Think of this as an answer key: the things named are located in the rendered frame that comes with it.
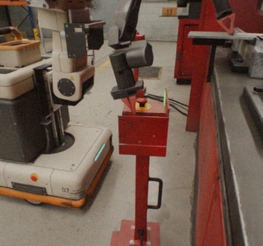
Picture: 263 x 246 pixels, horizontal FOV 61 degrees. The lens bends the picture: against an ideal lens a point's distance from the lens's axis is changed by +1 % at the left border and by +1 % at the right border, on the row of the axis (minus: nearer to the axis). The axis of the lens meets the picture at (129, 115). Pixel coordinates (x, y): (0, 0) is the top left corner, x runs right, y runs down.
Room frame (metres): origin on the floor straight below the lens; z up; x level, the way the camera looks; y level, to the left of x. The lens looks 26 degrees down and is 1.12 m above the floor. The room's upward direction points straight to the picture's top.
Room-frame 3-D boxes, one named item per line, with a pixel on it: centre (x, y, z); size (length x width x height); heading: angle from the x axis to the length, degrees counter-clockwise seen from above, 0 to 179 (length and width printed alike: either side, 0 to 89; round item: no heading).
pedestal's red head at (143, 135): (0.72, -0.05, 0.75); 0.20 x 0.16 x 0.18; 175
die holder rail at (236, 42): (1.57, -0.71, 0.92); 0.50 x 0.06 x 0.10; 163
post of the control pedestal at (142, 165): (0.72, -0.05, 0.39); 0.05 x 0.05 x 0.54; 85
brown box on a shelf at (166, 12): (3.54, -0.57, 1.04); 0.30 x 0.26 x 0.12; 167
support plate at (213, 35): (1.09, -0.41, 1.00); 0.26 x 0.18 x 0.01; 73
